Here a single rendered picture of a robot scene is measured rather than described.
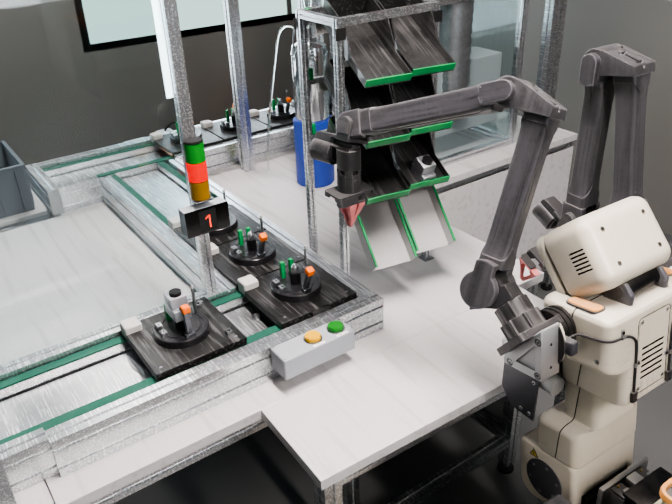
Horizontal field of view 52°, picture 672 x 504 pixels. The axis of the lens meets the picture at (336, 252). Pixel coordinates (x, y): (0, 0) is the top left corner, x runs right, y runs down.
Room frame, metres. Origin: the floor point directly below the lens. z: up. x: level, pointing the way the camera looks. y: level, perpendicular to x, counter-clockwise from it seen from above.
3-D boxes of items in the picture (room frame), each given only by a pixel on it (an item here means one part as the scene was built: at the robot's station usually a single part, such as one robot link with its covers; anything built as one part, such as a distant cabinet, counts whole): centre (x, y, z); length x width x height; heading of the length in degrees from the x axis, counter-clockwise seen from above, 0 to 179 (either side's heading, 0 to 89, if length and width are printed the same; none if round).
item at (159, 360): (1.42, 0.40, 0.96); 0.24 x 0.24 x 0.02; 34
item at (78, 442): (1.33, 0.26, 0.91); 0.89 x 0.06 x 0.11; 124
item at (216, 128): (3.01, 0.44, 1.01); 0.24 x 0.24 x 0.13; 34
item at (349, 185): (1.48, -0.04, 1.34); 0.10 x 0.07 x 0.07; 124
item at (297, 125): (2.61, 0.07, 1.00); 0.16 x 0.16 x 0.27
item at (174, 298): (1.43, 0.40, 1.06); 0.08 x 0.04 x 0.07; 34
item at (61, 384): (1.47, 0.38, 0.91); 0.84 x 0.28 x 0.10; 124
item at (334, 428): (1.56, -0.14, 0.84); 0.90 x 0.70 x 0.03; 122
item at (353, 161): (1.49, -0.03, 1.40); 0.07 x 0.06 x 0.07; 48
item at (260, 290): (1.61, 0.11, 1.01); 0.24 x 0.24 x 0.13; 34
